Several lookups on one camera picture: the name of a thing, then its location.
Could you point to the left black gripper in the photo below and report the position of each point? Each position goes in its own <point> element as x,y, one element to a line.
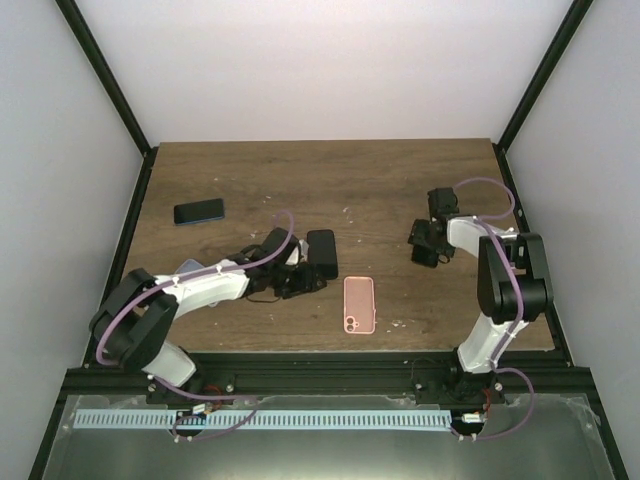
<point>307,282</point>

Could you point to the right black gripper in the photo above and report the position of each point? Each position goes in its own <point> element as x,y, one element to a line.
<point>416,234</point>

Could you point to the black phone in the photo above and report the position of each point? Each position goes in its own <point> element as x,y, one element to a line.
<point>322,253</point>
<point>199,211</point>

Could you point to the pink phone case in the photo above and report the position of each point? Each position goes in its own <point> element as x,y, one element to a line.
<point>359,308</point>

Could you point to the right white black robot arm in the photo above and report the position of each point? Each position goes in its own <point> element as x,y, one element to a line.
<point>513,280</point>

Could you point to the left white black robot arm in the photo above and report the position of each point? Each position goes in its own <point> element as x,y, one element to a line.
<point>132,325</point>

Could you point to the lavender phone case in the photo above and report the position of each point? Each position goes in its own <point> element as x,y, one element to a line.
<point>188,266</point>

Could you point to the black phone in blue case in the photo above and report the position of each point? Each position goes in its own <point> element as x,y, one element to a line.
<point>199,211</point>

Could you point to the metal sheet panel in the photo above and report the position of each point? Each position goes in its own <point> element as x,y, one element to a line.
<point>555,436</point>

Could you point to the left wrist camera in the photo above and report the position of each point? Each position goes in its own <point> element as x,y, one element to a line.
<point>302,252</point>

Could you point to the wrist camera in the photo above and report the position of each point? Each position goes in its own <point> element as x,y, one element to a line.
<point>442,202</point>
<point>302,252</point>

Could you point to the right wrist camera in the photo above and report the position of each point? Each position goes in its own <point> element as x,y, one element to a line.
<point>442,202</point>

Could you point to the black aluminium frame rail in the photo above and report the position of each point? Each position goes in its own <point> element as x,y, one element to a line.
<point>432,376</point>

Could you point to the light blue slotted cable duct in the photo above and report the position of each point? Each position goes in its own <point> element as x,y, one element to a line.
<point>138,419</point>

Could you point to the right black frame post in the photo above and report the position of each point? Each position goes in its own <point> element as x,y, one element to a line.
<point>561,40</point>

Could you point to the black frame post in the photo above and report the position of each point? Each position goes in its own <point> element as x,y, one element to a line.
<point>561,40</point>
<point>82,32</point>

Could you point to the left black frame post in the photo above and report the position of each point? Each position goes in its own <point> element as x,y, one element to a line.
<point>82,32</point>

